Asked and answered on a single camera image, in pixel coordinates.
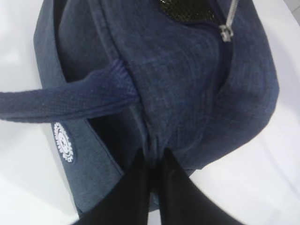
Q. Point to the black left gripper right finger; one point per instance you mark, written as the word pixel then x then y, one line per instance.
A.
pixel 181 202

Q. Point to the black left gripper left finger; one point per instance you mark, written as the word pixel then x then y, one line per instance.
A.
pixel 128 202

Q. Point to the navy blue lunch bag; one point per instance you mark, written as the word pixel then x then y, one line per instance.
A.
pixel 119 76

